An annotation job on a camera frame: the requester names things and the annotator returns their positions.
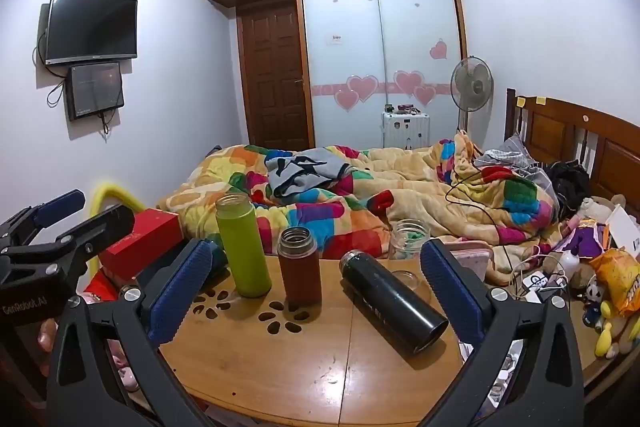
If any black bag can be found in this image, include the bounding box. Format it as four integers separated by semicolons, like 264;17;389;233
545;161;592;214

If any black thermos cup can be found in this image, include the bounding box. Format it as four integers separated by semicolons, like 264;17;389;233
339;251;449;356

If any grey and black garment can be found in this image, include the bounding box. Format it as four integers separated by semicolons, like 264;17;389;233
264;147;354;199

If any beige plush toy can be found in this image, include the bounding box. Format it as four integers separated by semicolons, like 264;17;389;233
579;194;629;224

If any brown cup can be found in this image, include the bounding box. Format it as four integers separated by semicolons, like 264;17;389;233
277;227;322;312

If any white paper box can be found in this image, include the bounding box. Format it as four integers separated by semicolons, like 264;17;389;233
604;204;640;259

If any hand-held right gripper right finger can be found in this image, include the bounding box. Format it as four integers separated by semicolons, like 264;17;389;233
419;238;586;427

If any purple cloth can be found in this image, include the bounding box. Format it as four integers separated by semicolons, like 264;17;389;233
559;224;609;259

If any brown wooden door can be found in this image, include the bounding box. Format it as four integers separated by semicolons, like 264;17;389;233
237;4;309;150

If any yellow foam tube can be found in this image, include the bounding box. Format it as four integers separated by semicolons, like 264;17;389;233
90;181;148;233

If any grey striped pillow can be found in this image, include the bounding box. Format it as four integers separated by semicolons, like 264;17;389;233
474;132;547;174

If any dark teal container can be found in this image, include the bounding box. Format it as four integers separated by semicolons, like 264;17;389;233
204;238;230;279

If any wooden wardrobe with sliding doors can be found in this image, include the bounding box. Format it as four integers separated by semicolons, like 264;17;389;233
202;0;469;152

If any red cloth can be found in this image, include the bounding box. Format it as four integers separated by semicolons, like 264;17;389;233
82;269;138;304

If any colourful patchwork blanket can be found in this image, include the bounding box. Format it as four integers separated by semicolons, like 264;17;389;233
157;131;567;286

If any small white bottle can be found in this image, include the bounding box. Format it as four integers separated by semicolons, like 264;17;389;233
557;249;581;276

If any black television cable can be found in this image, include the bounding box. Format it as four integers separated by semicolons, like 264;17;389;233
32;31;67;108

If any pink cloth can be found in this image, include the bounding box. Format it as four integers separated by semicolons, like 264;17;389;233
111;353;142;394

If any standing electric fan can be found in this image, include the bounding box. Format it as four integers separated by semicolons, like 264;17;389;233
450;56;495;134

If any black wall television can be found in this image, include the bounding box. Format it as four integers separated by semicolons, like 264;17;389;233
45;0;139;66

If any yellow plush toy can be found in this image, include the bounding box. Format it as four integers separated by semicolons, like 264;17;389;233
594;302;637;361

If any white suitcase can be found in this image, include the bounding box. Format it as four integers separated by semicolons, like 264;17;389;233
382;111;431;152

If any clear glass jar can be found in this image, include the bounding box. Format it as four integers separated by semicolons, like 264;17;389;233
388;219;434;305

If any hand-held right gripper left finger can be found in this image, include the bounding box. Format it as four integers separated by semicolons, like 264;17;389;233
46;238;231;427

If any orange snack bag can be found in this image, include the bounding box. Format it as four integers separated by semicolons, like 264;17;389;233
590;247;640;319

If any red box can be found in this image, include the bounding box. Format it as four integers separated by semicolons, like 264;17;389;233
99;208;182;278

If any wooden bed headboard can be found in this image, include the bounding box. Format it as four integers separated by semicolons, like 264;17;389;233
505;88;640;208

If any person's left hand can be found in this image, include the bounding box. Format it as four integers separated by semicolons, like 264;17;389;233
37;318;60;354

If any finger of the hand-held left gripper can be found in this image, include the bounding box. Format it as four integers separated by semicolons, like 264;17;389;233
0;189;87;254
0;204;137;289

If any pink phone case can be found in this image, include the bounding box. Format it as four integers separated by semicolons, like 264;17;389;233
442;241;493;284

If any small black wall monitor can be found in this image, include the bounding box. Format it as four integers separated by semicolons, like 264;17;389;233
67;62;125;122

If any green cup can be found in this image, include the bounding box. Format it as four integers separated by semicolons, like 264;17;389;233
215;193;272;299

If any thin black cable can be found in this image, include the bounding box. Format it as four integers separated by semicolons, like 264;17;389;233
444;163;522;269

